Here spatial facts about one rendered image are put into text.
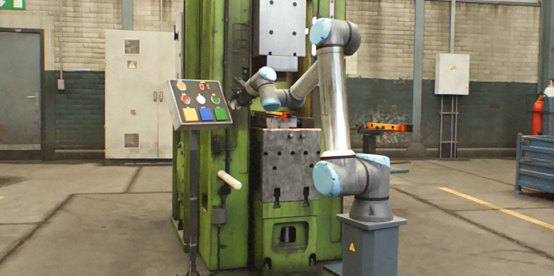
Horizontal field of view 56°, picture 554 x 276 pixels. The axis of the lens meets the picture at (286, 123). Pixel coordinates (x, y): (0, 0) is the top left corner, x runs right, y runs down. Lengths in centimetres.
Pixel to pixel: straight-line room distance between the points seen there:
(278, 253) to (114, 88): 570
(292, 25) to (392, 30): 676
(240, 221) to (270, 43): 114
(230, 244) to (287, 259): 38
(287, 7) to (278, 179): 106
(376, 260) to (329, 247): 143
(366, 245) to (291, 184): 113
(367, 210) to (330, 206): 138
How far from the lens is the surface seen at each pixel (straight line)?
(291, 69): 329
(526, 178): 678
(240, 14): 337
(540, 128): 1028
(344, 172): 212
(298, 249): 341
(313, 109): 349
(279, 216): 329
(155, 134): 854
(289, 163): 325
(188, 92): 297
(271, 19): 328
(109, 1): 935
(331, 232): 367
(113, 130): 860
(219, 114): 300
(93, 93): 927
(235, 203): 340
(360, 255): 227
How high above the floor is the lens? 112
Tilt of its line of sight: 3 degrees down
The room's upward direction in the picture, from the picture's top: 1 degrees clockwise
